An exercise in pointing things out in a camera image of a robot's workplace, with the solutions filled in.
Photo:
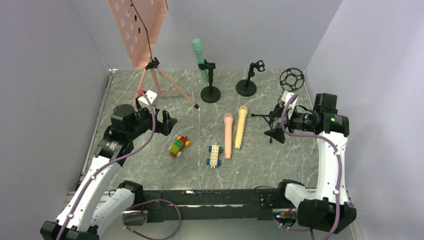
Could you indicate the yellow cream microphone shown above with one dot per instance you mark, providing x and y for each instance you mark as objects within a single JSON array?
[{"x": 242, "y": 115}]

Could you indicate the black round-base mic stand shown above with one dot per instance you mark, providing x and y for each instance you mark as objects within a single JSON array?
[{"x": 210, "y": 93}]

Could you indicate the red green brick car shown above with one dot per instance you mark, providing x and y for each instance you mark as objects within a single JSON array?
[{"x": 176, "y": 149}]

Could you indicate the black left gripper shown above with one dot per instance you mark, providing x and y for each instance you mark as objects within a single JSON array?
[{"x": 160, "y": 122}]

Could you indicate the pink microphone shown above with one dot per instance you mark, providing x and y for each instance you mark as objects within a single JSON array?
[{"x": 228, "y": 133}]

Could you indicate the teal green microphone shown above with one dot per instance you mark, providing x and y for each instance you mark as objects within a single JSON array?
[{"x": 197, "y": 48}]

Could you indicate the aluminium table edge rail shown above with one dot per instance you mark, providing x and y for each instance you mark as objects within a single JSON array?
[{"x": 112, "y": 73}]

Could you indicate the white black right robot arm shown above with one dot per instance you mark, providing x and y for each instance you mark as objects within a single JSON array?
[{"x": 327, "y": 209}]

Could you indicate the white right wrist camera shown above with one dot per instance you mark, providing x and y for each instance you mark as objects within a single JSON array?
[{"x": 288, "y": 100}]

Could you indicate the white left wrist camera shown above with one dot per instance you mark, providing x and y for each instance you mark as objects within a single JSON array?
[{"x": 144, "y": 97}]

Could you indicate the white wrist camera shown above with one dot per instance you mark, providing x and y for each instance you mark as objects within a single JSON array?
[
  {"x": 144, "y": 97},
  {"x": 288, "y": 100}
]

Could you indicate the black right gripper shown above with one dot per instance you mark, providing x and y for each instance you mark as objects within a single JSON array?
[{"x": 282, "y": 124}]

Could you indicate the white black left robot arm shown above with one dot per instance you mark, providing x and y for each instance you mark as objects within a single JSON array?
[{"x": 82, "y": 219}]

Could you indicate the white blue brick car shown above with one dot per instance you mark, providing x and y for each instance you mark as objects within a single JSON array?
[{"x": 213, "y": 161}]

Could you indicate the pink music stand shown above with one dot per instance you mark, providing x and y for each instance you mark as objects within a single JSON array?
[{"x": 139, "y": 23}]

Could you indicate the black shock-mount tripod stand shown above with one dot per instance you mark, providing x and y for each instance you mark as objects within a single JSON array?
[{"x": 291, "y": 80}]

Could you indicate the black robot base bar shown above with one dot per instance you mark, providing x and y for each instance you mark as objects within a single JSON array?
[{"x": 260, "y": 203}]

